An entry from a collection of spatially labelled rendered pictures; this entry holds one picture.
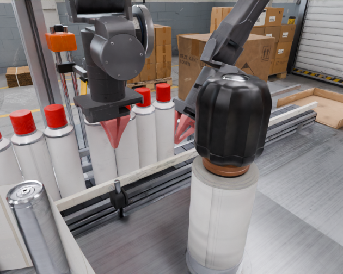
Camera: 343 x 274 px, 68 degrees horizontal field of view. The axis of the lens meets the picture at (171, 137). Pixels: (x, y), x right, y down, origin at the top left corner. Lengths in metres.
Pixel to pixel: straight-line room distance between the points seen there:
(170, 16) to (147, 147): 6.14
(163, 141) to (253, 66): 0.60
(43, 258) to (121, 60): 0.26
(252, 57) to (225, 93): 0.82
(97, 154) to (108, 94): 0.17
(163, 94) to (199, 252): 0.33
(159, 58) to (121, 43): 3.73
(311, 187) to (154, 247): 0.44
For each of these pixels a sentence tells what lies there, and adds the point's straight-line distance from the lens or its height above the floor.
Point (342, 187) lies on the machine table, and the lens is 0.79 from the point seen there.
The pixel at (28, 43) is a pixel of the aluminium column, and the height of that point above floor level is 1.18.
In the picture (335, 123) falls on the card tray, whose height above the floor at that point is 0.83.
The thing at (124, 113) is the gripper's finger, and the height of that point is 1.08.
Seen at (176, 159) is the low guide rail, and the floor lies 0.91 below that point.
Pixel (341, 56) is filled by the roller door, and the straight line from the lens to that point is 4.96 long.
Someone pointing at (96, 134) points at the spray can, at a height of 1.02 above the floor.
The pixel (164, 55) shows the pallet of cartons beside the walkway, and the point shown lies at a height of 0.49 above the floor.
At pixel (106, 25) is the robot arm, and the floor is 1.22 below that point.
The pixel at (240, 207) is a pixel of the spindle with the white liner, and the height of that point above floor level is 1.03.
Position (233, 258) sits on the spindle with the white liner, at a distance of 0.40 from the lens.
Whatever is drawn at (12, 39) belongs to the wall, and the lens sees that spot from 5.86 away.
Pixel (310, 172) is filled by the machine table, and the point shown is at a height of 0.83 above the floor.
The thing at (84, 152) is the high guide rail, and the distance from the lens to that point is 0.58.
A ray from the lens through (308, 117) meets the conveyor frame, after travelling 1.05.
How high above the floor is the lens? 1.25
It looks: 29 degrees down
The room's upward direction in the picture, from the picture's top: straight up
